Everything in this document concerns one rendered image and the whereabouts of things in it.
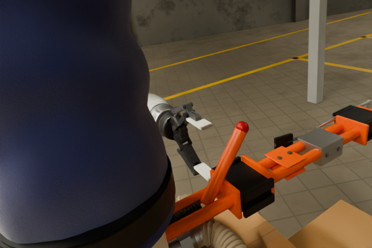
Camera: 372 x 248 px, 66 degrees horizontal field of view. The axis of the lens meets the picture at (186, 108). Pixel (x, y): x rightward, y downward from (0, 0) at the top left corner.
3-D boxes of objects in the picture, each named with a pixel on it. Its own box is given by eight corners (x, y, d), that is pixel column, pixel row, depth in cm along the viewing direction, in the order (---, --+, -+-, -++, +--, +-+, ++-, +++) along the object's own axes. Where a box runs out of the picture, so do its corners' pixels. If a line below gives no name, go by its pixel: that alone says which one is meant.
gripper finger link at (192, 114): (190, 113, 69) (188, 101, 68) (201, 119, 65) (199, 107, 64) (185, 114, 68) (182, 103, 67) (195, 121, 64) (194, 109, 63)
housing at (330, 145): (322, 168, 58) (323, 149, 57) (295, 154, 64) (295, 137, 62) (344, 155, 61) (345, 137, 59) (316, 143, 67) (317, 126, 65)
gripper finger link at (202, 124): (196, 116, 68) (196, 113, 68) (213, 126, 62) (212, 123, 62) (186, 120, 67) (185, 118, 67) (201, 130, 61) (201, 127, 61)
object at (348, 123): (365, 146, 63) (367, 125, 61) (334, 134, 69) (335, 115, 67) (387, 133, 66) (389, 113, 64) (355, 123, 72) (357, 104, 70)
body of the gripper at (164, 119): (179, 106, 82) (195, 115, 74) (182, 132, 85) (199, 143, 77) (155, 114, 79) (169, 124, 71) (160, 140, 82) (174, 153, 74)
